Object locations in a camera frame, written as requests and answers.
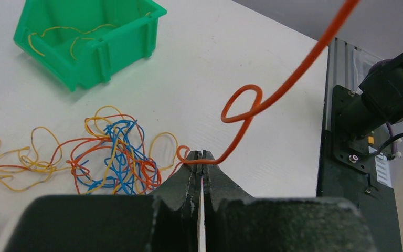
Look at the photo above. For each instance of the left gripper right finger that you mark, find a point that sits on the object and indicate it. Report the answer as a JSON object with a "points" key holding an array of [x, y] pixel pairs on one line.
{"points": [[237, 221]]}

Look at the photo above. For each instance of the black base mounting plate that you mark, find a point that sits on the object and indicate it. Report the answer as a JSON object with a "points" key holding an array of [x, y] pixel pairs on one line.
{"points": [[365, 183]]}

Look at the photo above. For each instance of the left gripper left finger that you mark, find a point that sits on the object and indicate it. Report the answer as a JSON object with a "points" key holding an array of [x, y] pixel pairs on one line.
{"points": [[164, 220]]}

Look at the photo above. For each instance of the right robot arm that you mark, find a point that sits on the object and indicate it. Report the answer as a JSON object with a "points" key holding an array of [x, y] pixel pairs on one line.
{"points": [[381, 100]]}

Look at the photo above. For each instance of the green plastic bin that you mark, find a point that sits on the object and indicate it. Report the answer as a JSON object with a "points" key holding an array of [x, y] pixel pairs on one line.
{"points": [[84, 43]]}

